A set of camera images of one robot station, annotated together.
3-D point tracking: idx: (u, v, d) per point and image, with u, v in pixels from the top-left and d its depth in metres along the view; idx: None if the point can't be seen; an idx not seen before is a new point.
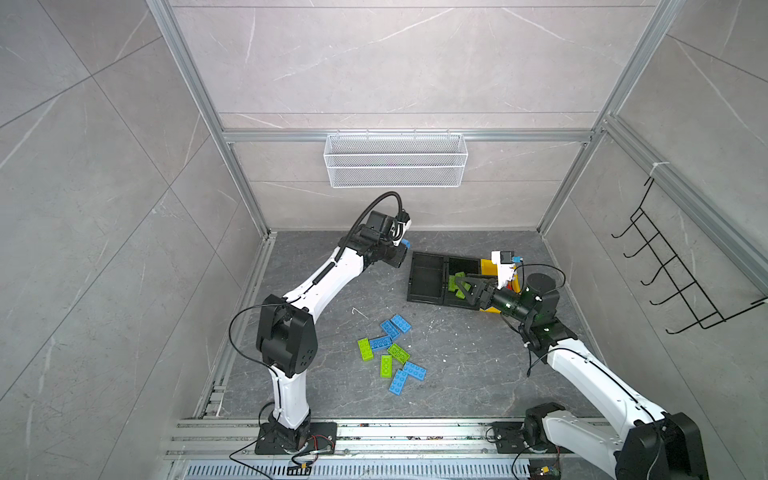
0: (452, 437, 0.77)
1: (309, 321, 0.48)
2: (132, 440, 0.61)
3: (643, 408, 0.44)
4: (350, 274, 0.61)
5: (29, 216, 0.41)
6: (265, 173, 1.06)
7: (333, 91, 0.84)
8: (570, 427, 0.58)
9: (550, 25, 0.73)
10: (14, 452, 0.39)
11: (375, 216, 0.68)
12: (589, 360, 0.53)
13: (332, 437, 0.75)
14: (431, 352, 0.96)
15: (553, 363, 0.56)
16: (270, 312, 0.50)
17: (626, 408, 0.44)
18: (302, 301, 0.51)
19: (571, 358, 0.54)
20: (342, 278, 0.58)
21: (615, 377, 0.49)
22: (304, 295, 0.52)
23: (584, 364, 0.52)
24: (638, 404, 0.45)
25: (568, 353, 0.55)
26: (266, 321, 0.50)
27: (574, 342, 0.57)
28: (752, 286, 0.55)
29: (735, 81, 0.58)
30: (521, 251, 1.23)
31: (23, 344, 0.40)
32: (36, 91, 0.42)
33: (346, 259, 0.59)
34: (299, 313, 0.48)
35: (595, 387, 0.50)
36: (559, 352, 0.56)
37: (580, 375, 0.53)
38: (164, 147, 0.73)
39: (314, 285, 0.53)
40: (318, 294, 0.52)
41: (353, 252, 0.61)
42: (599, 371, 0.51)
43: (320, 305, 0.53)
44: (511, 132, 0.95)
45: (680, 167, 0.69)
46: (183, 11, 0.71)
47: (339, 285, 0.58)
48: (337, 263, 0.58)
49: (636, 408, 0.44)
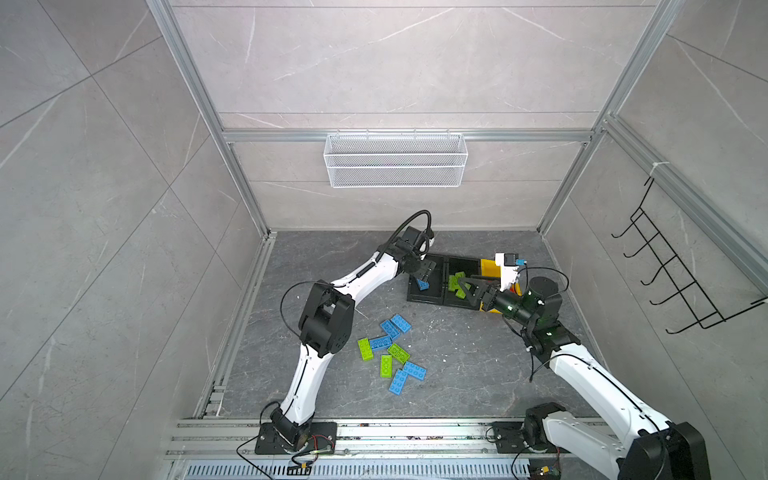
0: (452, 437, 0.77)
1: (351, 306, 0.56)
2: (132, 440, 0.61)
3: (647, 417, 0.44)
4: (385, 276, 0.69)
5: (29, 216, 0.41)
6: (265, 173, 1.06)
7: (333, 91, 0.84)
8: (570, 428, 0.58)
9: (550, 24, 0.72)
10: (14, 453, 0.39)
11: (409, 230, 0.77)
12: (593, 367, 0.52)
13: (332, 437, 0.75)
14: (431, 352, 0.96)
15: (554, 367, 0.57)
16: (317, 294, 0.57)
17: (630, 417, 0.44)
18: (346, 289, 0.58)
19: (575, 364, 0.54)
20: (379, 277, 0.66)
21: (619, 385, 0.49)
22: (347, 285, 0.59)
23: (588, 370, 0.52)
24: (642, 413, 0.44)
25: (571, 360, 0.54)
26: (312, 301, 0.58)
27: (577, 348, 0.56)
28: (752, 286, 0.55)
29: (735, 81, 0.58)
30: (520, 251, 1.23)
31: (23, 344, 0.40)
32: (35, 91, 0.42)
33: (384, 262, 0.67)
34: (343, 298, 0.55)
35: (599, 394, 0.49)
36: (563, 357, 0.56)
37: (583, 381, 0.52)
38: (163, 147, 0.73)
39: (357, 277, 0.61)
40: (360, 286, 0.60)
41: (391, 259, 0.68)
42: (603, 379, 0.50)
43: (359, 295, 0.61)
44: (511, 132, 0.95)
45: (679, 167, 0.69)
46: (183, 11, 0.71)
47: (375, 284, 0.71)
48: (376, 263, 0.66)
49: (640, 417, 0.44)
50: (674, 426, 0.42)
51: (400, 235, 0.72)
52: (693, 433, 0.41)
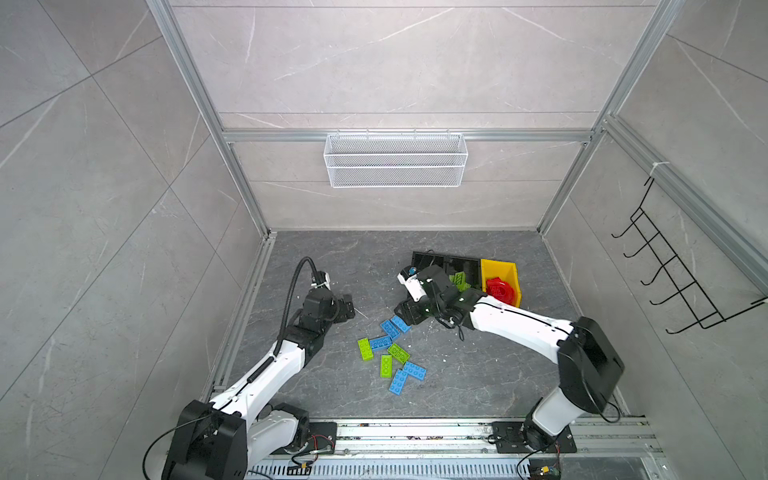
0: (452, 437, 0.77)
1: (240, 430, 0.41)
2: (133, 441, 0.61)
3: (557, 329, 0.49)
4: (289, 371, 0.56)
5: (29, 216, 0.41)
6: (265, 173, 1.06)
7: (333, 91, 0.84)
8: (542, 408, 0.63)
9: (550, 25, 0.73)
10: (14, 452, 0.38)
11: (307, 300, 0.64)
12: (504, 309, 0.57)
13: (332, 437, 0.75)
14: (431, 352, 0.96)
15: (479, 326, 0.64)
16: (189, 427, 0.41)
17: (546, 334, 0.50)
18: (233, 405, 0.44)
19: (490, 314, 0.58)
20: (281, 375, 0.54)
21: (527, 315, 0.54)
22: (235, 399, 0.45)
23: (502, 312, 0.57)
24: (553, 327, 0.50)
25: (486, 311, 0.59)
26: (182, 438, 0.41)
27: (485, 301, 0.61)
28: (752, 286, 0.55)
29: (734, 81, 0.58)
30: (521, 251, 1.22)
31: (23, 344, 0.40)
32: (35, 91, 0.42)
33: (286, 354, 0.55)
34: (227, 420, 0.41)
35: (517, 328, 0.54)
36: (477, 312, 0.60)
37: (501, 325, 0.57)
38: (163, 147, 0.73)
39: (249, 384, 0.48)
40: (253, 395, 0.46)
41: (293, 346, 0.57)
42: (514, 314, 0.55)
43: (256, 408, 0.48)
44: (511, 132, 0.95)
45: (680, 167, 0.69)
46: (183, 11, 0.71)
47: (278, 385, 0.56)
48: (275, 359, 0.53)
49: (552, 331, 0.49)
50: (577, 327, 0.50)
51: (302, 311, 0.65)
52: (589, 325, 0.48)
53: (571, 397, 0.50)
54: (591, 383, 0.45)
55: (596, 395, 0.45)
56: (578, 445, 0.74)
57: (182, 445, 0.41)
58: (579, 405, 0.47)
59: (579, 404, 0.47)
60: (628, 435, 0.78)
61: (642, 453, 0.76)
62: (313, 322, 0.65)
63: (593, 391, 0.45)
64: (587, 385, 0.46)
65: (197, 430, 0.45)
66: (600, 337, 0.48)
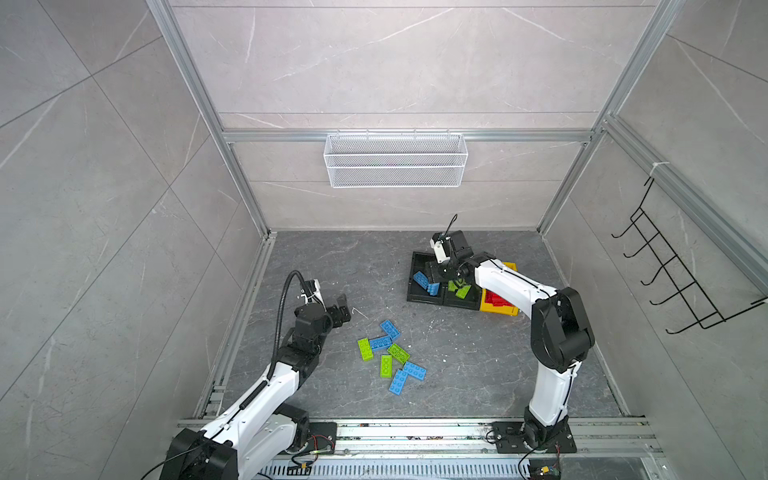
0: (452, 437, 0.77)
1: (232, 462, 0.41)
2: (132, 441, 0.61)
3: (541, 289, 0.56)
4: (286, 391, 0.57)
5: (30, 216, 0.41)
6: (265, 173, 1.06)
7: (333, 90, 0.84)
8: (536, 397, 0.66)
9: (550, 25, 0.73)
10: (14, 453, 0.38)
11: (299, 323, 0.62)
12: (504, 269, 0.64)
13: (332, 437, 0.75)
14: (431, 352, 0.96)
15: (480, 282, 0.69)
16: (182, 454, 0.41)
17: (530, 293, 0.56)
18: (224, 435, 0.43)
19: (491, 271, 0.65)
20: (276, 399, 0.54)
21: (524, 277, 0.60)
22: (226, 427, 0.44)
23: (500, 271, 0.64)
24: (538, 288, 0.56)
25: (489, 269, 0.66)
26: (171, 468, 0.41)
27: (489, 262, 0.68)
28: (752, 287, 0.55)
29: (734, 81, 0.58)
30: (521, 251, 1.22)
31: (23, 345, 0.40)
32: (36, 91, 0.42)
33: (280, 377, 0.55)
34: (220, 450, 0.41)
35: (509, 286, 0.61)
36: (482, 266, 0.67)
37: (499, 282, 0.63)
38: (164, 147, 0.73)
39: (241, 411, 0.47)
40: (245, 422, 0.46)
41: (288, 369, 0.57)
42: (511, 275, 0.62)
43: (248, 434, 0.47)
44: (511, 131, 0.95)
45: (680, 167, 0.69)
46: (183, 11, 0.71)
47: (272, 409, 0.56)
48: (269, 382, 0.53)
49: (536, 291, 0.56)
50: (560, 293, 0.55)
51: (297, 330, 0.63)
52: (571, 292, 0.53)
53: (537, 351, 0.56)
54: (556, 339, 0.52)
55: (557, 350, 0.51)
56: (578, 446, 0.74)
57: (171, 476, 0.40)
58: (543, 361, 0.55)
59: (543, 359, 0.55)
60: (628, 435, 0.78)
61: (642, 453, 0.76)
62: (307, 342, 0.64)
63: (556, 347, 0.51)
64: (553, 341, 0.51)
65: (188, 458, 0.44)
66: (579, 305, 0.53)
